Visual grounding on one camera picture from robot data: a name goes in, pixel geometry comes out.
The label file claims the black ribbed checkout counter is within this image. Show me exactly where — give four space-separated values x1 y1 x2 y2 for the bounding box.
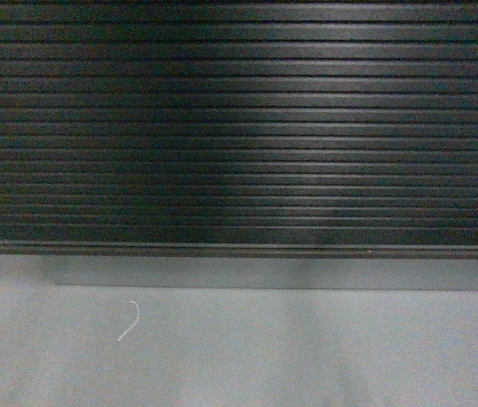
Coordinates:
0 1 478 258

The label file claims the white string on floor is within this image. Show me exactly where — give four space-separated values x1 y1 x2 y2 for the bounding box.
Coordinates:
117 298 141 343

